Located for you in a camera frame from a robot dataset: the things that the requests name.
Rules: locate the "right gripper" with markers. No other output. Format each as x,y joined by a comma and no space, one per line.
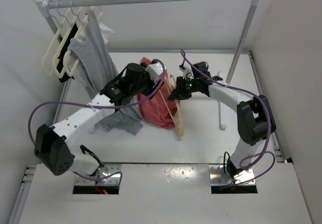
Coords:
179,91

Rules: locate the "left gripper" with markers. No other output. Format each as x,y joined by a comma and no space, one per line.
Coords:
149,89

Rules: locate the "red t shirt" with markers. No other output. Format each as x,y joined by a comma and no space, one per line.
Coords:
155,112

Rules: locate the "beige plastic hanger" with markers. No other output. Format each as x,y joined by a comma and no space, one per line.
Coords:
175,113

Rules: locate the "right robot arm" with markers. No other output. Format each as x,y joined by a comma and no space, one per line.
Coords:
255,121

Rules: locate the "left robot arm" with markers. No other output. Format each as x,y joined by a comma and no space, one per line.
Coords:
52,144

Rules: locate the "grey t shirt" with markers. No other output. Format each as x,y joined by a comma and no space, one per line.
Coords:
97,67

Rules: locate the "cream hanger with grey shirt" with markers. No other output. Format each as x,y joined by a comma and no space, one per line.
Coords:
70,65

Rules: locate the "cream hanger outer left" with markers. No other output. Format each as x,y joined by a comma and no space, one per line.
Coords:
58,23

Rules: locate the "white cloth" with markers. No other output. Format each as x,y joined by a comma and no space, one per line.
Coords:
105,31

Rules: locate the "black cloth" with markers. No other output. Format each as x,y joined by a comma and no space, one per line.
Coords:
59,67

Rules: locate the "white clothes rack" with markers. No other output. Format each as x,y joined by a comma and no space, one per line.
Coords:
89,3

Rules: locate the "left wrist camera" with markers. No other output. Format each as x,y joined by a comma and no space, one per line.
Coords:
155,71

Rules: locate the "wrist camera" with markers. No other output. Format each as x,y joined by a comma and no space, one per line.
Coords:
187,71
155,71

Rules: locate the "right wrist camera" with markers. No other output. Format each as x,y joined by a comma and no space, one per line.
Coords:
187,71

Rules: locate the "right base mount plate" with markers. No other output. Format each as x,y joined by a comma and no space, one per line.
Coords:
219,178

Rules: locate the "base mount plate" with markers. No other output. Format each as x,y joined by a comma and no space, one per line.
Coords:
219,178
110,175

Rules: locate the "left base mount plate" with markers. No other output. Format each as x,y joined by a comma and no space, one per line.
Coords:
110,175

